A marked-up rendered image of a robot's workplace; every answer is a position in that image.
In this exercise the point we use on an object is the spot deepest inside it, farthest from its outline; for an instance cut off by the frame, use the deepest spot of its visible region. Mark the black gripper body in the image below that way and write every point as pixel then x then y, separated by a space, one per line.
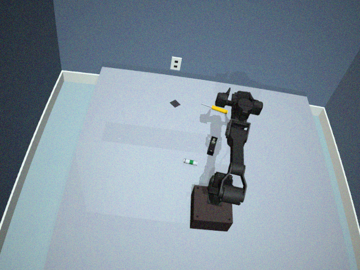
pixel 222 100

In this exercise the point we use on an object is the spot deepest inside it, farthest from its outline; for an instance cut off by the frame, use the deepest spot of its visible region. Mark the white and green battery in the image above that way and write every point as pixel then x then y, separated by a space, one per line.
pixel 187 161

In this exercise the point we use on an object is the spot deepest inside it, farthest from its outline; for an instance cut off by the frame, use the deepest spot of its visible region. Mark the yellow-handled screwdriver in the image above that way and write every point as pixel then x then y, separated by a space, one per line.
pixel 217 108

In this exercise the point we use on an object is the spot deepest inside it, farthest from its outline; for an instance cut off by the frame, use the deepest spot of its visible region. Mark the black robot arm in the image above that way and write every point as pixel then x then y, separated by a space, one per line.
pixel 220 188

